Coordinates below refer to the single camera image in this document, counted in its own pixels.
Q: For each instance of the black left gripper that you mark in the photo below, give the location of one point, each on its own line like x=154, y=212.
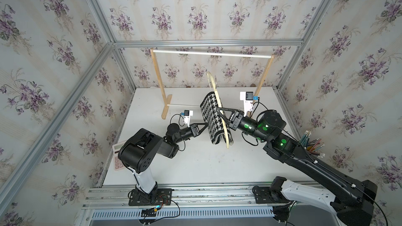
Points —
x=194, y=131

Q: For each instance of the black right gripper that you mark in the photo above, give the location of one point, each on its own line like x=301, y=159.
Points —
x=235, y=122

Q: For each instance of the black white houndstooth scarf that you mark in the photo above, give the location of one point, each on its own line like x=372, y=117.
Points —
x=210, y=115

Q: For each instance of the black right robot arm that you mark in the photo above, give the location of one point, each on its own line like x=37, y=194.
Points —
x=350, y=200

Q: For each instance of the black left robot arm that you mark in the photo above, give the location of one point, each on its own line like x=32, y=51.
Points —
x=139, y=151

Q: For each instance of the yellow pencil cup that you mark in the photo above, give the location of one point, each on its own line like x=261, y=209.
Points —
x=312, y=146

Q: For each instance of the white green flat device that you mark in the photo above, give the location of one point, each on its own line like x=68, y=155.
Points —
x=117, y=163

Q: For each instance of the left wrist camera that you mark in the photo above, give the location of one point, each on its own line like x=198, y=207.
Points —
x=187, y=114

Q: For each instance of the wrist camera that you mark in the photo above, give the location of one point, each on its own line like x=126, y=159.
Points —
x=249, y=100
x=187, y=114

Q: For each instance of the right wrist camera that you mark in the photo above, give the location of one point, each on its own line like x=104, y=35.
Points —
x=249, y=100

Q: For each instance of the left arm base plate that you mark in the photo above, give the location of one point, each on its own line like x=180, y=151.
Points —
x=160, y=196

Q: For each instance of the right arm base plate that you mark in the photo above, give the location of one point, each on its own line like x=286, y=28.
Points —
x=264, y=195

